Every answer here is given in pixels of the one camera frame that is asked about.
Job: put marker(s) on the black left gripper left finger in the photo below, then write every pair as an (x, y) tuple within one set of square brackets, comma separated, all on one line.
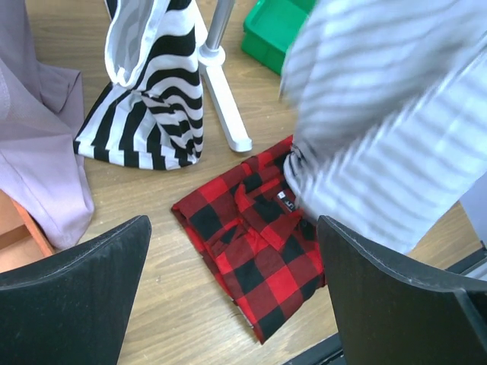
[(74, 307)]

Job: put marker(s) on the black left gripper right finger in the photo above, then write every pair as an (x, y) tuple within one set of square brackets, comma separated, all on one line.
[(385, 315)]

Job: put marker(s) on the thin striped tank top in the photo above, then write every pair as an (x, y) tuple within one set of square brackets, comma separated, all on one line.
[(390, 99)]

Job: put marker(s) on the mauve tank top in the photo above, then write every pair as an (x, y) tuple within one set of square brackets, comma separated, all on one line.
[(42, 110)]

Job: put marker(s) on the bold black white striped top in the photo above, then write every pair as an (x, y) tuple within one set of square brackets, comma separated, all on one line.
[(150, 115)]

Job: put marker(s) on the orange compartment organizer box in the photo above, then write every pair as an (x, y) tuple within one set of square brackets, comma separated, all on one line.
[(22, 240)]

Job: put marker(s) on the red black plaid shirt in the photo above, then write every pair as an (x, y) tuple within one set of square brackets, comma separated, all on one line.
[(261, 249)]

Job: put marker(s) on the silver clothes rack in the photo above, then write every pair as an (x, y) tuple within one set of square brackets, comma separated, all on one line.
[(211, 57)]

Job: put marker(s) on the green plastic tray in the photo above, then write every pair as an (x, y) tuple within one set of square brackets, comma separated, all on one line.
[(271, 27)]

